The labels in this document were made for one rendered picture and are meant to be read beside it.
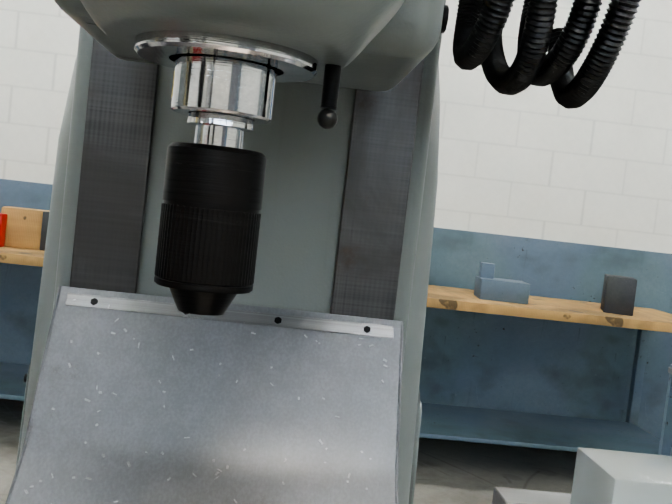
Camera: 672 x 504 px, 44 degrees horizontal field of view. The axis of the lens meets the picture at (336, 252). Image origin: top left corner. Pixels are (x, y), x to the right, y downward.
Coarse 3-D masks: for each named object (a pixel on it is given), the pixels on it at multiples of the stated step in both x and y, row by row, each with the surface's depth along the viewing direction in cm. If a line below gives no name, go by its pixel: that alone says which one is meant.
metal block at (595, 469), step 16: (592, 448) 44; (576, 464) 44; (592, 464) 42; (608, 464) 41; (624, 464) 41; (640, 464) 42; (656, 464) 42; (576, 480) 43; (592, 480) 41; (608, 480) 39; (624, 480) 39; (640, 480) 39; (656, 480) 39; (576, 496) 43; (592, 496) 41; (608, 496) 39; (624, 496) 39; (640, 496) 39; (656, 496) 39
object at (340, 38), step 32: (96, 0) 33; (128, 0) 32; (160, 0) 32; (192, 0) 31; (224, 0) 31; (256, 0) 31; (288, 0) 31; (320, 0) 32; (352, 0) 32; (384, 0) 34; (128, 32) 37; (224, 32) 34; (256, 32) 33; (288, 32) 33; (320, 32) 33; (352, 32) 34; (320, 64) 39
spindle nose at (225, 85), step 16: (176, 64) 38; (192, 64) 37; (208, 64) 37; (224, 64) 37; (240, 64) 37; (256, 64) 37; (176, 80) 38; (192, 80) 37; (208, 80) 37; (224, 80) 37; (240, 80) 37; (256, 80) 37; (272, 80) 38; (176, 96) 38; (192, 96) 37; (208, 96) 37; (224, 96) 37; (240, 96) 37; (256, 96) 37; (272, 96) 39; (176, 112) 39; (224, 112) 37; (240, 112) 37; (256, 112) 37; (272, 112) 39
